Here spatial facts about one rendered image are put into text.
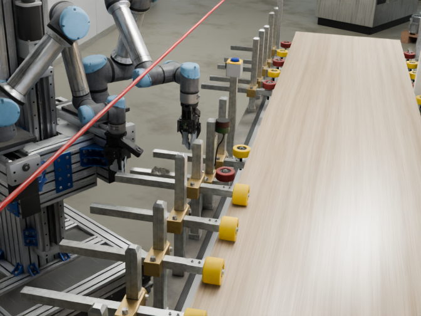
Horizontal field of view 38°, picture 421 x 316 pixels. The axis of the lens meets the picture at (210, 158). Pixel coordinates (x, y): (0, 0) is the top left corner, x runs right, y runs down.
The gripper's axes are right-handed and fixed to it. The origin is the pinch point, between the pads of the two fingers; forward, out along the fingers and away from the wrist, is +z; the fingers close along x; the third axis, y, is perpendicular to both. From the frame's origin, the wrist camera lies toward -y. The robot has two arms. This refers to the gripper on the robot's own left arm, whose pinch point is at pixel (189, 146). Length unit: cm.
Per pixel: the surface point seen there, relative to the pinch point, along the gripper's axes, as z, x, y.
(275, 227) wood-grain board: 11, 41, 37
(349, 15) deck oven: 78, 70, -685
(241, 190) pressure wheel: 3.4, 26.3, 26.1
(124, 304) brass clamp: 4, 7, 99
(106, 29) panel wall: 93, -249, -544
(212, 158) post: 6.3, 8.9, -3.6
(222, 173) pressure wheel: 9.9, 14.7, 2.0
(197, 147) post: -9.8, 7.9, 21.4
